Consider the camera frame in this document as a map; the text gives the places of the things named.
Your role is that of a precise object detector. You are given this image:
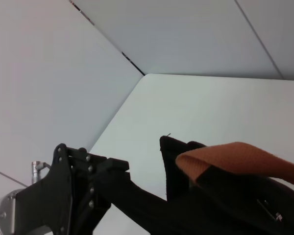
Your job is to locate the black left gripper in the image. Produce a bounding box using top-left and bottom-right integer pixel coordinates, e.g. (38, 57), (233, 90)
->
(14, 143), (131, 235)

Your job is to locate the black food bag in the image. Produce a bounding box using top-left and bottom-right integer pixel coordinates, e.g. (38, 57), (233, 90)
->
(95, 133), (294, 235)

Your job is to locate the left gripper cable, silver plug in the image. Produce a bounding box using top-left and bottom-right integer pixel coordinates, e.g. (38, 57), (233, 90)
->
(30, 161), (51, 186)

